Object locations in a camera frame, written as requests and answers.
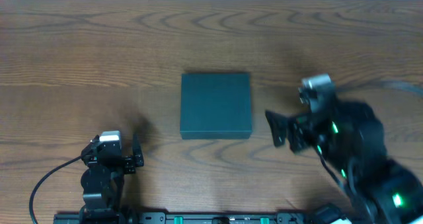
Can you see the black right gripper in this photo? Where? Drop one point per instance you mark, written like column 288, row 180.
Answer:
column 295, row 135

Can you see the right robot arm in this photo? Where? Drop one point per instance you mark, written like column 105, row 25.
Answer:
column 349, row 140

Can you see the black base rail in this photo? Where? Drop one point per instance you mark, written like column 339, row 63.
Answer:
column 327, row 214

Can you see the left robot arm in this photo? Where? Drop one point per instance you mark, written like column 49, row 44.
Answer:
column 103, row 181

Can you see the dark green gift box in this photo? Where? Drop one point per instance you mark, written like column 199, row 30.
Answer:
column 215, row 106

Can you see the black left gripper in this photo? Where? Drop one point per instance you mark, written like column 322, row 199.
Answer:
column 125, row 162

